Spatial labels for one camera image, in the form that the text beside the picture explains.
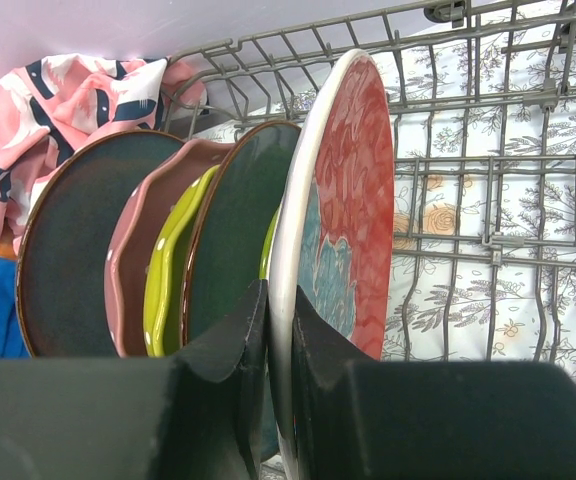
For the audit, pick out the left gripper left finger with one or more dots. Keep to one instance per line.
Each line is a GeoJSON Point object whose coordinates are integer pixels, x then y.
{"type": "Point", "coordinates": [196, 414]}

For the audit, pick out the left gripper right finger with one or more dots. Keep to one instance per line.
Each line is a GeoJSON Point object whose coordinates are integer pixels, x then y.
{"type": "Point", "coordinates": [359, 418]}

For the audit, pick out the dark blue plate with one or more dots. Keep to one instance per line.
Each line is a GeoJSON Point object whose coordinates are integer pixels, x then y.
{"type": "Point", "coordinates": [227, 240]}
{"type": "Point", "coordinates": [60, 271]}

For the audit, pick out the olive polka dot plate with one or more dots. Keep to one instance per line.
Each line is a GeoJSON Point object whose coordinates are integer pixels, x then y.
{"type": "Point", "coordinates": [162, 298]}

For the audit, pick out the red teal flower plate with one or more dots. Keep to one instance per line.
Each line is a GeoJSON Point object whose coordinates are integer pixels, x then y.
{"type": "Point", "coordinates": [335, 227]}

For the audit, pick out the lime green plate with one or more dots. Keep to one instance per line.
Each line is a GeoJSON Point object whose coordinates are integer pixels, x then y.
{"type": "Point", "coordinates": [267, 246]}

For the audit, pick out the pink polka dot plate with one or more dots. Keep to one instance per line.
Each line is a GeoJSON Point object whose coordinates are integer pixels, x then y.
{"type": "Point", "coordinates": [133, 240]}

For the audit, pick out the floral tablecloth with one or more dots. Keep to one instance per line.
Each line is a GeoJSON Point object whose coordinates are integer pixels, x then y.
{"type": "Point", "coordinates": [493, 200]}

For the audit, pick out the pink patterned cloth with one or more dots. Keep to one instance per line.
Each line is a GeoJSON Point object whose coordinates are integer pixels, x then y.
{"type": "Point", "coordinates": [53, 107]}

